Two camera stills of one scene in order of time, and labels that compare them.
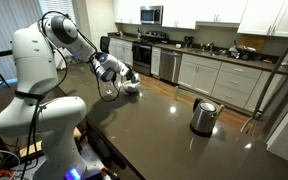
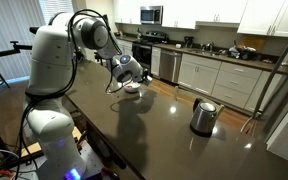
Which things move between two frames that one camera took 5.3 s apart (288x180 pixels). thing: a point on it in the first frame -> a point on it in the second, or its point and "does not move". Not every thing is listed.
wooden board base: (40, 146) does not move
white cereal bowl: (130, 87) does not move
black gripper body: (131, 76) -> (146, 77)
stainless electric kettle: (203, 117) does not move
